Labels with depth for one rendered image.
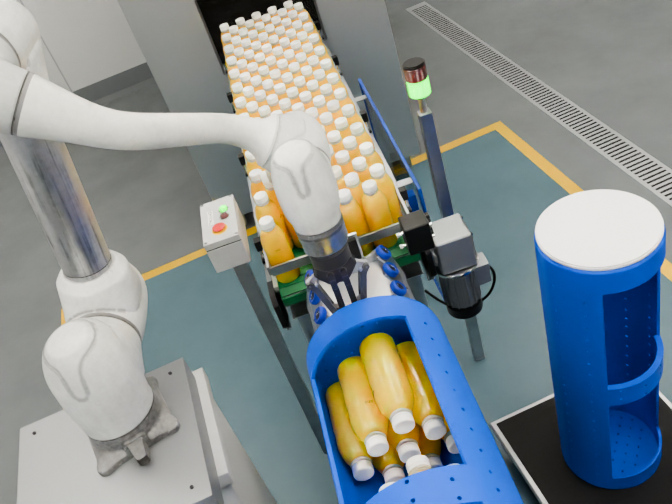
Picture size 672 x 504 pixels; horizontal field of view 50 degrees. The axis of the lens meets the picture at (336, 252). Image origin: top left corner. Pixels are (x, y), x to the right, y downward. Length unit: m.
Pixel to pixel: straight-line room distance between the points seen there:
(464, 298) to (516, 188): 1.48
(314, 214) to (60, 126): 0.42
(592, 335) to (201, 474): 0.94
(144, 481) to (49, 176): 0.61
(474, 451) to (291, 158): 0.55
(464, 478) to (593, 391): 0.89
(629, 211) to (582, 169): 1.91
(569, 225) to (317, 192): 0.74
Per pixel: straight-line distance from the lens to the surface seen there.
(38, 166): 1.41
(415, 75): 2.08
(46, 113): 1.18
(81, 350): 1.43
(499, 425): 2.49
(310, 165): 1.20
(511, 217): 3.45
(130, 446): 1.54
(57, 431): 1.73
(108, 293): 1.55
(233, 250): 1.95
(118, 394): 1.47
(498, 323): 2.98
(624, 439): 2.43
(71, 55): 6.02
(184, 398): 1.61
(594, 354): 1.86
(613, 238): 1.72
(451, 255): 2.08
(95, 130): 1.19
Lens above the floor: 2.18
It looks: 38 degrees down
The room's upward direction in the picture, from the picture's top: 20 degrees counter-clockwise
